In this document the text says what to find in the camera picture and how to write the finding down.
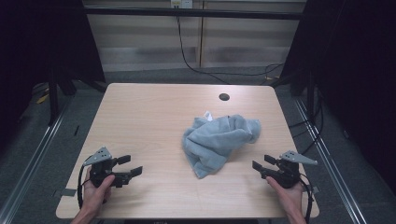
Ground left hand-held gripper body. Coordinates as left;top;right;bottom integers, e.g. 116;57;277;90
83;147;132;189

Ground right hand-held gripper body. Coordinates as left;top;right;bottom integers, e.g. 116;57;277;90
264;150;318;189

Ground light blue towel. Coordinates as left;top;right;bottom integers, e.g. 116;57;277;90
181;110;262;180

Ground person's right hand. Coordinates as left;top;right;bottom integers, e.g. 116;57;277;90
265;176;304;216

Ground person's left hand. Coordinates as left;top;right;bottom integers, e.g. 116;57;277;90
82;169;116;215

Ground grey tape strip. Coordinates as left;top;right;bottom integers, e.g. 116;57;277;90
52;188;78;198

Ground yellow floor object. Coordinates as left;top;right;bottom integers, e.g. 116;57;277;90
35;92;50;105

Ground dark curtain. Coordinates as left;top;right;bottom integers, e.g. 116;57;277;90
274;0;396;195
0;0;106;152

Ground white power outlet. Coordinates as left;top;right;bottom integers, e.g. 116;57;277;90
170;0;194;9

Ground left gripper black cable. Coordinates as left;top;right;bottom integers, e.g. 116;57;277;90
77;155;94;210

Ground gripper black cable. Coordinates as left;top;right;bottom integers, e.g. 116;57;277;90
77;155;94;210
298;173;315;224

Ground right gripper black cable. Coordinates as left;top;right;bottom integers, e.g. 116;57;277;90
298;173;315;224

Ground metal floor rail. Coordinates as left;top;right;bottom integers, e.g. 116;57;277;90
0;102;73;224
293;97;369;224

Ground black floor cables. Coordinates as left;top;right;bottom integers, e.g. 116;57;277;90
288;94;325;156

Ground black stand post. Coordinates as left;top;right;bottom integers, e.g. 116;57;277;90
48;69;61;127

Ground long black wall cable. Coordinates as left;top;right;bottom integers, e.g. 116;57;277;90
176;15;285;86

